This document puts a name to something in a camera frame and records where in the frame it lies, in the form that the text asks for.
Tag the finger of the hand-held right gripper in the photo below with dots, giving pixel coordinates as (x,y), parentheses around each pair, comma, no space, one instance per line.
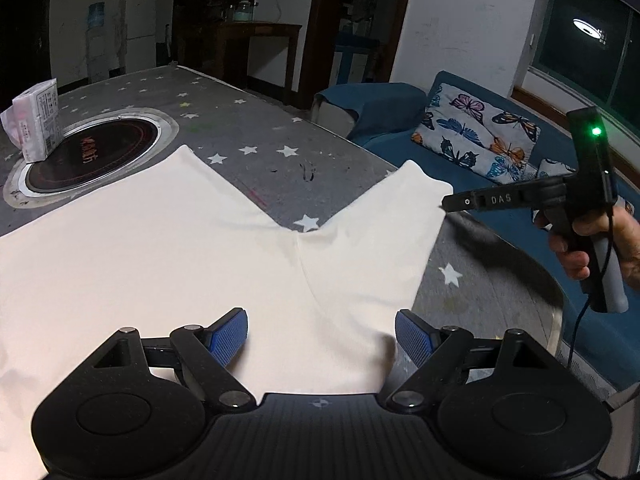
(490,200)

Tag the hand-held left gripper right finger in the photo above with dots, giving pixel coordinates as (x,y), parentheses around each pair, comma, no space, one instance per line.
(415,336)

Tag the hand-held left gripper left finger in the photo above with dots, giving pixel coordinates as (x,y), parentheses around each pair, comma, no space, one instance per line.
(230,336)

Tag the cream shorts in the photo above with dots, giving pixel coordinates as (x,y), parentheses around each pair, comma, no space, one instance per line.
(150,260)

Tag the person's right hand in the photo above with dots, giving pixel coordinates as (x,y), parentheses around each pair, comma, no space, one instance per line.
(627,242)

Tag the small butterfly print pillow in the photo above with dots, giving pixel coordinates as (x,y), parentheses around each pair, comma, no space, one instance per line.
(555,170)

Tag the large butterfly print pillow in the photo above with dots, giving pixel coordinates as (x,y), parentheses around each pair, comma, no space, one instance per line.
(475,130)

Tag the dark window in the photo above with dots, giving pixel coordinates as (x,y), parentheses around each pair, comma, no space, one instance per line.
(590,35)

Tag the blue sofa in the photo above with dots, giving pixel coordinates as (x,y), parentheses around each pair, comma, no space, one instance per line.
(380,110)

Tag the round black induction cooker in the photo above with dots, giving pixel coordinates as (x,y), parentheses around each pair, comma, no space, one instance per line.
(95,155)

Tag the wooden side table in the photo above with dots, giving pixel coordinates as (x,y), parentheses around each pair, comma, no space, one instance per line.
(260,40)

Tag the white tissue pack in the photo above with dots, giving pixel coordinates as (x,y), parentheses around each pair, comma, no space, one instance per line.
(35,120)

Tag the teal jar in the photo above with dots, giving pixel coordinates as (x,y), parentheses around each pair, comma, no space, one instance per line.
(241,12)

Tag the white refrigerator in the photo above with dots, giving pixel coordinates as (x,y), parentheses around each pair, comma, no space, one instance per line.
(140,27)

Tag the white water dispenser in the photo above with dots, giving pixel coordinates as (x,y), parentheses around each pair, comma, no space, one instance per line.
(96,40)

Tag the dark wooden cabinet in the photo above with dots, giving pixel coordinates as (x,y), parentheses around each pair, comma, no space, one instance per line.
(210,5)

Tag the dark wooden door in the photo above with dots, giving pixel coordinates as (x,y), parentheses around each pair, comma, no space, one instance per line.
(25,35)

